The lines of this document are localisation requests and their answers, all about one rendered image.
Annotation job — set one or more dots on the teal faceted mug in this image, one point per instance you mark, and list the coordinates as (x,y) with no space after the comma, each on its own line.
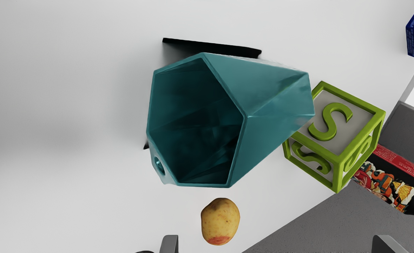
(256,91)

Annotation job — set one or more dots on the green letter block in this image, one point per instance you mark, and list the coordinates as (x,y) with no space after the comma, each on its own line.
(336,130)

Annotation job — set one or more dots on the black box with red print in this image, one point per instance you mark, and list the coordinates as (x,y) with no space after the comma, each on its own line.
(393,179)

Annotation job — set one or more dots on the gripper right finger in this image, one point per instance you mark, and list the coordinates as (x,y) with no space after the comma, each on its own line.
(386,245)

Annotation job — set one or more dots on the yellow potato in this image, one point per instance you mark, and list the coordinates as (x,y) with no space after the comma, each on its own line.
(220,220)

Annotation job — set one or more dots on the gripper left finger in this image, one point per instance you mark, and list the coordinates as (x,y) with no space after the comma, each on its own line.
(169,244)

